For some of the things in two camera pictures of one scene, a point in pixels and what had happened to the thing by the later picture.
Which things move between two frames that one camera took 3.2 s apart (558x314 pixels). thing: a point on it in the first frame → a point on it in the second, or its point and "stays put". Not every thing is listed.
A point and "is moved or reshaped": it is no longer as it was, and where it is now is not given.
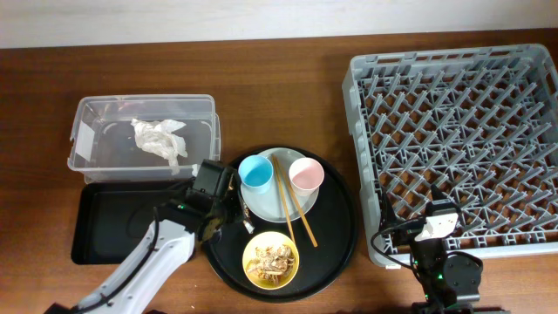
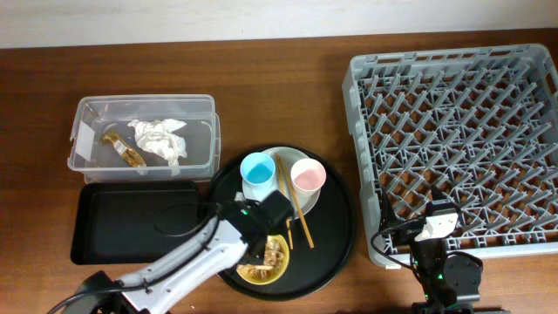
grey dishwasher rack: (482, 122) stays put
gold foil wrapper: (248, 221) is moved or reshaped
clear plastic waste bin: (133, 139) stays put
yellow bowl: (270, 260) is moved or reshaped
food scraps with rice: (272, 265) is moved or reshaped
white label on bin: (85, 142) stays put
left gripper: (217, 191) → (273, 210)
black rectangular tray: (112, 218) stays put
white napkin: (158, 137) stays put
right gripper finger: (386, 213) stays put
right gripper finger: (436, 194) stays put
